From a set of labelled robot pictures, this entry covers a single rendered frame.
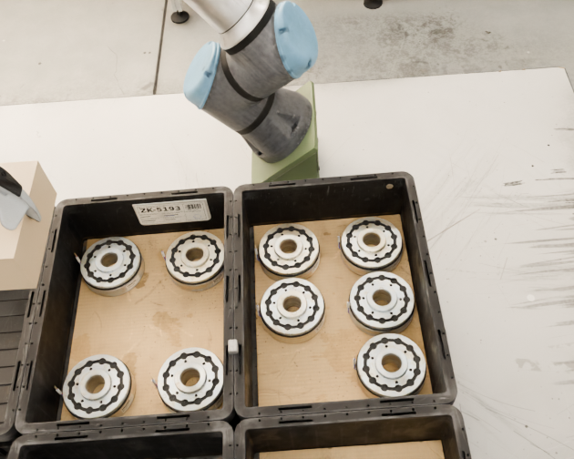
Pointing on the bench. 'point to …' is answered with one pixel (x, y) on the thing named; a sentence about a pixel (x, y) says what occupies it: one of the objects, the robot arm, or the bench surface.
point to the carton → (11, 254)
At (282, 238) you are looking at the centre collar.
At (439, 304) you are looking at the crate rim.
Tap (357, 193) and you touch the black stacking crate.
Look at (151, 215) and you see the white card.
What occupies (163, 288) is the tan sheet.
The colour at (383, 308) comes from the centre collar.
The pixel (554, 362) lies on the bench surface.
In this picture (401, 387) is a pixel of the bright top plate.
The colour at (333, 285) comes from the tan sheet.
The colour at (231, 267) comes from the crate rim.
